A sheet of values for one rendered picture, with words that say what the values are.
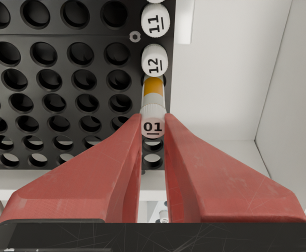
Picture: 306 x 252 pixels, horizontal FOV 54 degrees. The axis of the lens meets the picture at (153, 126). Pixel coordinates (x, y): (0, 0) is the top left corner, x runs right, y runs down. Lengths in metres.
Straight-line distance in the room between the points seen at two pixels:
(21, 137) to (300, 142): 0.17
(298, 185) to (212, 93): 0.09
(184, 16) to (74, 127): 0.10
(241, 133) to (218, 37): 0.09
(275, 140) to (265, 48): 0.07
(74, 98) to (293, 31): 0.14
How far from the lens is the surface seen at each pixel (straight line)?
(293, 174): 0.21
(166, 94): 0.16
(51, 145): 0.19
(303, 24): 0.21
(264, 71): 0.24
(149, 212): 0.42
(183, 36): 0.21
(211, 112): 0.25
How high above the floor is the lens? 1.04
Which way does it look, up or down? 54 degrees down
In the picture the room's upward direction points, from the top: 179 degrees clockwise
